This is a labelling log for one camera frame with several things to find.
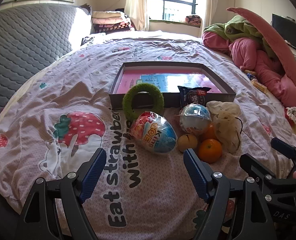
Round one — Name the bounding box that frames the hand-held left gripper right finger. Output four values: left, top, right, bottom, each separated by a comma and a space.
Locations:
183, 148, 278, 240

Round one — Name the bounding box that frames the green fuzzy ring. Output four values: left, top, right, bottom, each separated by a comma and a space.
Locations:
122, 83, 165, 120

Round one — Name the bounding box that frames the grey quilted headboard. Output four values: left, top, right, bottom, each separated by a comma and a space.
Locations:
0, 4, 92, 130

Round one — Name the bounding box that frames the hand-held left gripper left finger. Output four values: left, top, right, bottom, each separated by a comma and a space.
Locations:
14, 148, 107, 240

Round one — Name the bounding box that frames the red patterned pillow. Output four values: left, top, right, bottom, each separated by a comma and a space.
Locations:
185, 15, 202, 27

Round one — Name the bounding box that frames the dark patterned folded blanket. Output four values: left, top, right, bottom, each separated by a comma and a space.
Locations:
93, 22, 136, 34

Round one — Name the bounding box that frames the pink folded blanket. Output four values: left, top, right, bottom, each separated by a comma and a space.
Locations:
92, 17, 131, 26

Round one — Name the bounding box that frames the black patterned cloth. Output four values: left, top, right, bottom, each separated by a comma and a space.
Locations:
81, 36, 96, 47

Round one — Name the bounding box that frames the large toy egg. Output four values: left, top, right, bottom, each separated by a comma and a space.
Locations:
131, 111, 176, 155

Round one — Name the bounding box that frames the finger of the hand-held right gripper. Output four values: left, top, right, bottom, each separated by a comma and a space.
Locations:
239, 152, 278, 193
271, 137, 296, 178

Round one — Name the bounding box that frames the cream folded blanket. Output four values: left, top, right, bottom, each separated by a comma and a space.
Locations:
92, 11, 128, 20

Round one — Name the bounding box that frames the orange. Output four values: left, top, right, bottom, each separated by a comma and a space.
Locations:
198, 139, 223, 163
202, 124, 218, 142

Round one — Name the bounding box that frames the dark cloth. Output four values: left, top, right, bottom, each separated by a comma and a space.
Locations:
74, 4, 92, 15

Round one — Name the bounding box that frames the long pink cushion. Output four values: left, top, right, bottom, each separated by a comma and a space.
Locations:
226, 7, 296, 90

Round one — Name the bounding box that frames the cream drawstring pouch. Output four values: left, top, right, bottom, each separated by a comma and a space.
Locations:
206, 101, 243, 153

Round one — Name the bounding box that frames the pink quilt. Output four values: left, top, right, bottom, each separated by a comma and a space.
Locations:
202, 31, 296, 112

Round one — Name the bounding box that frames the window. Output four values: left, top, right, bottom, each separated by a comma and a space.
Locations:
149, 0, 207, 23

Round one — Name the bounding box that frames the small blue white toy ball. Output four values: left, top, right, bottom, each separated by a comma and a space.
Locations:
179, 104, 212, 134

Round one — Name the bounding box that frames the large yellow snack packet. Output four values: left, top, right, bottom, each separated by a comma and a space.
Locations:
251, 79, 267, 93

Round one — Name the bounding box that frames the shallow grey cardboard box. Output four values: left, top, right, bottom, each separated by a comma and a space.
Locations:
109, 62, 236, 110

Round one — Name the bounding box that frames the tan round fruit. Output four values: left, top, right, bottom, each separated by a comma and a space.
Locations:
177, 134, 198, 153

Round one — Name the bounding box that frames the dark blue cookie packet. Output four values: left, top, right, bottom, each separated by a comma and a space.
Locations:
177, 85, 212, 109

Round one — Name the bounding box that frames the green blanket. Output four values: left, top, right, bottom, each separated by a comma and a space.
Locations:
203, 15, 283, 60

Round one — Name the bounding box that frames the cream curtain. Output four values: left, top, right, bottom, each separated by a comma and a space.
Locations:
124, 0, 151, 32
203, 0, 222, 29

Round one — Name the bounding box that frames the black wall television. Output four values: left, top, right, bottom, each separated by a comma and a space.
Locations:
271, 14, 296, 52

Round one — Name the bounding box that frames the red white scrunchie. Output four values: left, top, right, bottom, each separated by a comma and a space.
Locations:
285, 106, 296, 125

